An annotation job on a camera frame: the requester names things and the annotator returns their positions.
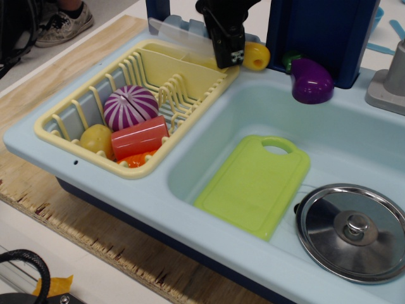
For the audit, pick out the yellow toy potato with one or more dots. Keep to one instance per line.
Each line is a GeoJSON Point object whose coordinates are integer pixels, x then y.
{"type": "Point", "coordinates": [97, 138]}

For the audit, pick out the yellow tape piece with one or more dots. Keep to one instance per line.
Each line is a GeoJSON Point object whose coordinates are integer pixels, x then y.
{"type": "Point", "coordinates": [58, 286]}

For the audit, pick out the orange toy carrot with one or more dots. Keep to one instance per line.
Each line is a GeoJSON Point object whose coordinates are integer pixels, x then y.
{"type": "Point", "coordinates": [137, 160]}

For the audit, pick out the grey toy faucet base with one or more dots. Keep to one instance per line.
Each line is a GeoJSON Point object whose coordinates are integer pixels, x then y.
{"type": "Point", "coordinates": [386, 89]}

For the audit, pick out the blue plastic cup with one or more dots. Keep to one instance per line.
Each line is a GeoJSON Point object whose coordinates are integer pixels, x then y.
{"type": "Point", "coordinates": [378, 16]}

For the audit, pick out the purple toy eggplant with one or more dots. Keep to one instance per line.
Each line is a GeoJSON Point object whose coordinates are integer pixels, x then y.
{"type": "Point", "coordinates": [312, 84]}

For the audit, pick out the steel pot lid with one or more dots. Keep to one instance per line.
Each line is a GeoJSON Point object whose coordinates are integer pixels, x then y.
{"type": "Point", "coordinates": [353, 232]}

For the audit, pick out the blue plastic spatula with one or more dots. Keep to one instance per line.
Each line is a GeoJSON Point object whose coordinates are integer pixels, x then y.
{"type": "Point", "coordinates": [385, 50]}

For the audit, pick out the grey canvas shoe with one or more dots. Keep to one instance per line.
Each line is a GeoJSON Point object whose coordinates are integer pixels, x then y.
{"type": "Point", "coordinates": [67, 20]}

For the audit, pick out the red toy cup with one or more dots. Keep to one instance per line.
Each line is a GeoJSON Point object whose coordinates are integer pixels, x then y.
{"type": "Point", "coordinates": [140, 138]}

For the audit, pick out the purple striped toy onion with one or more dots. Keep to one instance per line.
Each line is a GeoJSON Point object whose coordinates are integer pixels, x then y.
{"type": "Point", "coordinates": [128, 106]}

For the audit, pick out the green cutting board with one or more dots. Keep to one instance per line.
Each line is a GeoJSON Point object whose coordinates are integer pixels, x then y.
{"type": "Point", "coordinates": [255, 184]}

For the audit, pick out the black backpack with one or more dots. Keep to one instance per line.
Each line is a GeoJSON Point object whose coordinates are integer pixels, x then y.
{"type": "Point", "coordinates": [20, 22]}

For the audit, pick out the toy knife yellow handle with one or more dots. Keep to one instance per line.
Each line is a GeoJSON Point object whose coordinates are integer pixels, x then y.
{"type": "Point", "coordinates": [195, 36]}

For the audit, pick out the black metal bracket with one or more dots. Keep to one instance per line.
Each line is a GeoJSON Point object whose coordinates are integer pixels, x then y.
{"type": "Point", "coordinates": [21, 298]}

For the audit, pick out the yellow dish rack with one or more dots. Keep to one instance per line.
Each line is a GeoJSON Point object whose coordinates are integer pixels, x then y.
{"type": "Point", "coordinates": [152, 80]}

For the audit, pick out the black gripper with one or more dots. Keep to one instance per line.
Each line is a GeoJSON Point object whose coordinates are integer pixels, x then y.
{"type": "Point", "coordinates": [221, 17]}

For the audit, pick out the dark blue sink backsplash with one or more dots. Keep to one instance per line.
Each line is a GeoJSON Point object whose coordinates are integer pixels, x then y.
{"type": "Point", "coordinates": [332, 33]}

